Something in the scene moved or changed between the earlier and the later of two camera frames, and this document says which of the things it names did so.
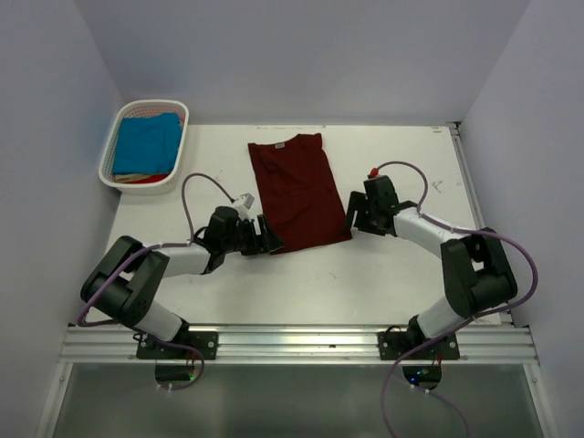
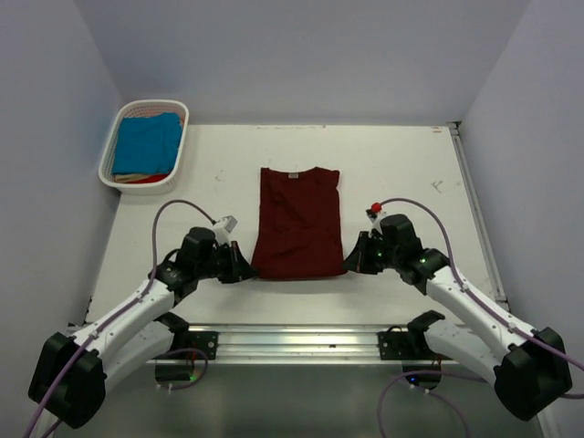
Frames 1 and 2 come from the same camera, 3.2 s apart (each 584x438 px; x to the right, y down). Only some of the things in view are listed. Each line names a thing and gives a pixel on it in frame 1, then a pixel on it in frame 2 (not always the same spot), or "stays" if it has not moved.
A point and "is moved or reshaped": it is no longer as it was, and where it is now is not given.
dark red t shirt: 297,193 is moved or reshaped
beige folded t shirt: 129,177 stays
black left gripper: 272,243 -> 241,267
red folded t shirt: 151,179 stays
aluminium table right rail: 473,193 stays
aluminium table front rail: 476,343 stays
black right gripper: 357,202 -> 358,260
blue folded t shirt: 147,144 stays
